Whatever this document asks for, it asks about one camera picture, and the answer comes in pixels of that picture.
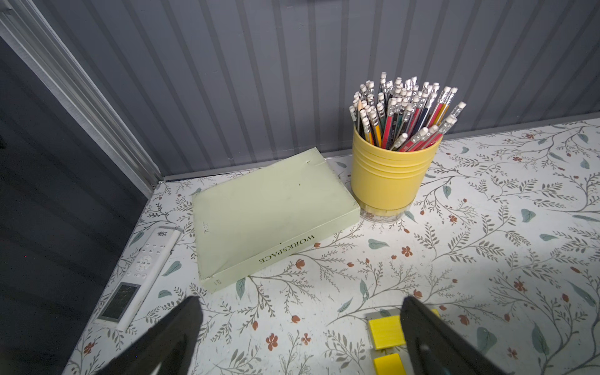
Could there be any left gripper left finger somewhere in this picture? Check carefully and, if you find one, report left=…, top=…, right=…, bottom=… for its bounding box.
left=99, top=296, right=203, bottom=374

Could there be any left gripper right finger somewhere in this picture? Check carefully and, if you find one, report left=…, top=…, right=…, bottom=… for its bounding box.
left=400, top=296, right=505, bottom=375

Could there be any yellow block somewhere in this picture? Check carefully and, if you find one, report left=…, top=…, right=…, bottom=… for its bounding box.
left=367, top=308, right=442, bottom=351
left=373, top=353, right=407, bottom=375

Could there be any white remote control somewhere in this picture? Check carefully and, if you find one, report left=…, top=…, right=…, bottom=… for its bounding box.
left=96, top=226, right=181, bottom=331

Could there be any pale green book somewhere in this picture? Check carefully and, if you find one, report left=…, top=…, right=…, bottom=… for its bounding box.
left=192, top=148, right=360, bottom=293

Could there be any yellow pencil cup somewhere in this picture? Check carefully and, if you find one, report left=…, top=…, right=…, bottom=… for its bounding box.
left=351, top=131, right=441, bottom=218

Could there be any bundle of pencils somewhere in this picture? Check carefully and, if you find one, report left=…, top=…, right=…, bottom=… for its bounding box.
left=348, top=72, right=467, bottom=153

